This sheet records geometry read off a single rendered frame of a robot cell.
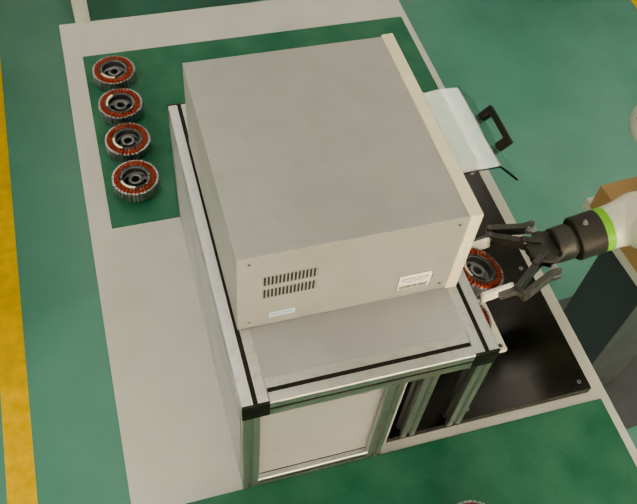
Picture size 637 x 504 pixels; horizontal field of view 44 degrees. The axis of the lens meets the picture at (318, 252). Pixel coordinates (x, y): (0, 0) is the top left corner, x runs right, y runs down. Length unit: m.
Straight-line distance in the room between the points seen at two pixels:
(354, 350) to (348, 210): 0.24
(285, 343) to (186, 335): 0.47
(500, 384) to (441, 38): 2.22
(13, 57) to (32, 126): 0.41
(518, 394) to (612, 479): 0.24
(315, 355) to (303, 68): 0.50
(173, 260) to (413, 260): 0.73
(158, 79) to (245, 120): 0.94
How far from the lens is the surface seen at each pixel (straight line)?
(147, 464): 1.62
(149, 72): 2.27
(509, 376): 1.75
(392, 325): 1.34
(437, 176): 1.28
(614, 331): 2.32
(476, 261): 1.66
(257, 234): 1.17
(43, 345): 2.65
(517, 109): 3.43
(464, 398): 1.55
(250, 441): 1.40
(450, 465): 1.65
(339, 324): 1.33
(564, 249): 1.65
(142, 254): 1.86
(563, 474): 1.71
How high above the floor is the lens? 2.26
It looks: 54 degrees down
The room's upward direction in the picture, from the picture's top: 7 degrees clockwise
